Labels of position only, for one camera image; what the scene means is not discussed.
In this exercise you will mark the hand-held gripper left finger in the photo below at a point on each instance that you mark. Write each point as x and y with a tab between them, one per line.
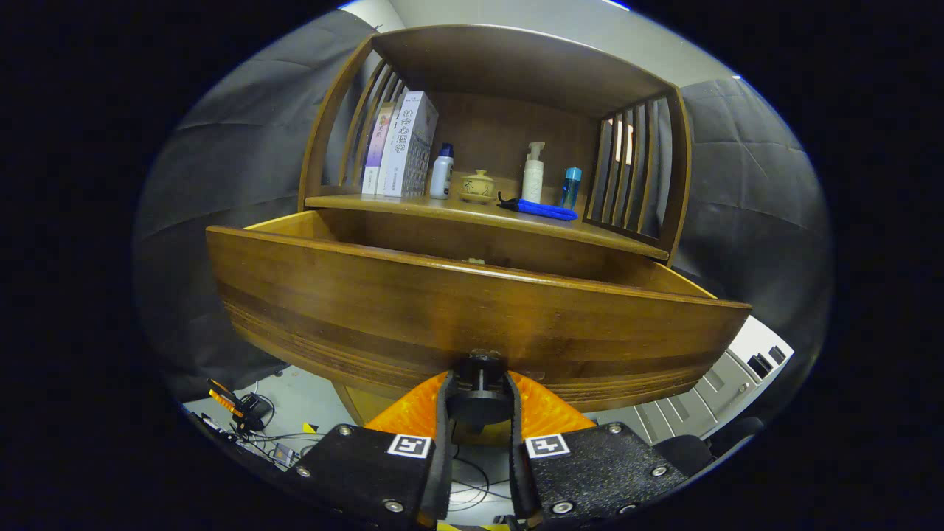
369	472

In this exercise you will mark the purple spine book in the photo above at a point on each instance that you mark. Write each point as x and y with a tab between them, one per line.
375	147

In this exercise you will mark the white bottle blue cap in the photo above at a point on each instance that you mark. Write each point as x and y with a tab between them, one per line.
441	177

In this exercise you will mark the thick white patterned book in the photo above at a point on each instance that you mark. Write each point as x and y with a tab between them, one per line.
413	147

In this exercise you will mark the blue folded cloth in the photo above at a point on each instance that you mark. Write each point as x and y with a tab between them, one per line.
546	212

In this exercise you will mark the white pump bottle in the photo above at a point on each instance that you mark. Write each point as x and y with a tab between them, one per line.
532	177

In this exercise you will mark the brown wooden cabinet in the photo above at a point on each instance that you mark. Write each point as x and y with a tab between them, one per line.
501	125

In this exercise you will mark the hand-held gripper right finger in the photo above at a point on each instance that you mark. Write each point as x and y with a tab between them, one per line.
597	472

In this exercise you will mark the orange black tool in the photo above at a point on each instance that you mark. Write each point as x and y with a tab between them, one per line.
223	398

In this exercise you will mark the blue translucent bottle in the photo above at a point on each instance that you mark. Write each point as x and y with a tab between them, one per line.
570	188

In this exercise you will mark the brown wooden drawer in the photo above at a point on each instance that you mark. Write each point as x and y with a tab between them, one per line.
442	310

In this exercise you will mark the yellow lidded teacup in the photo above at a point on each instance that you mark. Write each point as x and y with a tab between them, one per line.
478	188

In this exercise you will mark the wooden countertop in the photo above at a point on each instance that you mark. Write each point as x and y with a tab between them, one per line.
442	209

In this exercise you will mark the black power adapter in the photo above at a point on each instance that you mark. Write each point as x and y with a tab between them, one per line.
252	409

